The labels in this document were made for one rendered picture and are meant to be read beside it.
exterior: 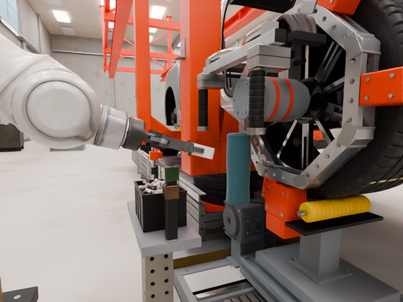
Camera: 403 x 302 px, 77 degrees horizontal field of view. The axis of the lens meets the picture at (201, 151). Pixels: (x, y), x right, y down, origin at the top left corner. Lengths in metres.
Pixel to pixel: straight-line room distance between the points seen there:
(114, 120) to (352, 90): 0.54
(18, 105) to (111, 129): 0.22
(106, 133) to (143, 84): 2.60
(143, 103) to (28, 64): 2.73
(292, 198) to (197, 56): 0.76
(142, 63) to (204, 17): 1.94
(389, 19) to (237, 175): 0.58
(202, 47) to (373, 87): 0.82
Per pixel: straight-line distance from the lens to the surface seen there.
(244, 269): 1.26
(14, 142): 8.65
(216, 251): 1.38
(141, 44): 3.23
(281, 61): 0.64
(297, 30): 0.65
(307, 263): 1.10
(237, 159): 0.89
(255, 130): 0.59
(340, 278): 1.12
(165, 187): 0.68
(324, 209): 0.84
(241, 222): 1.17
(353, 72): 0.70
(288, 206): 0.86
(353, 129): 0.68
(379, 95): 0.66
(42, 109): 0.36
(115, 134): 0.56
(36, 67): 0.41
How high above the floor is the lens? 0.77
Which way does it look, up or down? 6 degrees down
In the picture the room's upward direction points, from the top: straight up
